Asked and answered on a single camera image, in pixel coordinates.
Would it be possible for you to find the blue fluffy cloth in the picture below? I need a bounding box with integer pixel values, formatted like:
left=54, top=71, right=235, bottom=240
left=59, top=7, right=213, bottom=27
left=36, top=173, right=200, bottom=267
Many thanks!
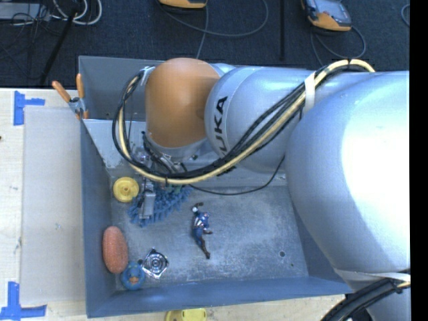
left=126, top=183, right=194, bottom=229

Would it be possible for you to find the blue toy action figure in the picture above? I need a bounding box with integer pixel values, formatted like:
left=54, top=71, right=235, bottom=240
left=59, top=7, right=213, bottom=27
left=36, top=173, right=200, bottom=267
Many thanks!
left=190, top=201, right=214, bottom=260

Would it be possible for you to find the orange oval sponge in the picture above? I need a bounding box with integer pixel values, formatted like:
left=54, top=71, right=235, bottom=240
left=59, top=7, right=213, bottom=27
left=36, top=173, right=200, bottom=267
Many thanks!
left=102, top=225, right=130, bottom=274

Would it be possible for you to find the blue toy duck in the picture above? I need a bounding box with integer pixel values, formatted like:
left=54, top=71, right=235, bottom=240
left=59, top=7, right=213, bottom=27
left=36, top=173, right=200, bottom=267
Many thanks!
left=120, top=261, right=146, bottom=291

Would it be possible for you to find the pale flat board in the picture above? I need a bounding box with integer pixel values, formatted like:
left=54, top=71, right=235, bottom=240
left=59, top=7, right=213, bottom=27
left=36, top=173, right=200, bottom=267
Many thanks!
left=19, top=106, right=85, bottom=306

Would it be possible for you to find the grey metal bin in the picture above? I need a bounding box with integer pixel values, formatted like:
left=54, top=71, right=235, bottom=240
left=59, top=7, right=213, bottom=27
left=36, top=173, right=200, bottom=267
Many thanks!
left=77, top=55, right=354, bottom=319

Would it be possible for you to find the yellow plastic ring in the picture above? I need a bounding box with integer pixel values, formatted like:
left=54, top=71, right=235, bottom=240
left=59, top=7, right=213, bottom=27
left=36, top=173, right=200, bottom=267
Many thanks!
left=112, top=177, right=140, bottom=203

